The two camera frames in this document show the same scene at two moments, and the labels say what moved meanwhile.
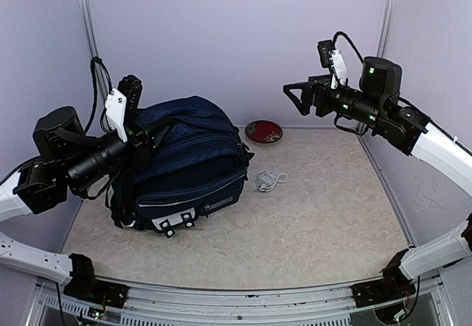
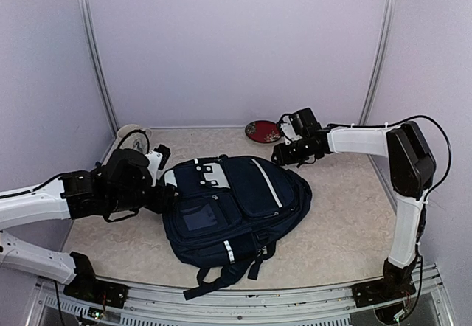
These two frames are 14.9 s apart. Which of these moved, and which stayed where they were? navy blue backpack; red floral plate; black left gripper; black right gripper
Moved: black right gripper; black left gripper; navy blue backpack
Stayed: red floral plate
